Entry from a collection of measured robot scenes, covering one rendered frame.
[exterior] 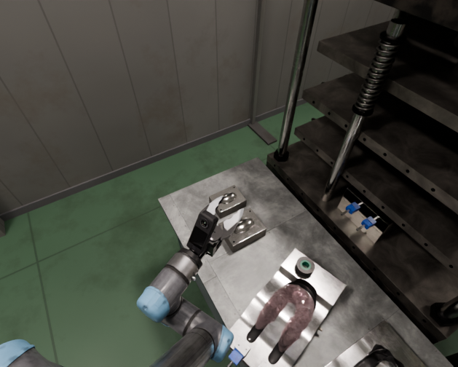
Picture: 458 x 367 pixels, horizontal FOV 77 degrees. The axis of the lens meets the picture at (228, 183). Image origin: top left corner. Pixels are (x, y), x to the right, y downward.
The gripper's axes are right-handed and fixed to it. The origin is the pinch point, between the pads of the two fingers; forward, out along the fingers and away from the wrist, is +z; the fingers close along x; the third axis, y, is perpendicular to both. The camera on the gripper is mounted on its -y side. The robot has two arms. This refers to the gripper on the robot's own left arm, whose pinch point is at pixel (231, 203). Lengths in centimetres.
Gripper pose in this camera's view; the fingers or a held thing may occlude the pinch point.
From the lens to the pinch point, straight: 83.4
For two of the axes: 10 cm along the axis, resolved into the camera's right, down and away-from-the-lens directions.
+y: -1.2, 5.9, 8.0
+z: 5.4, -6.3, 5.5
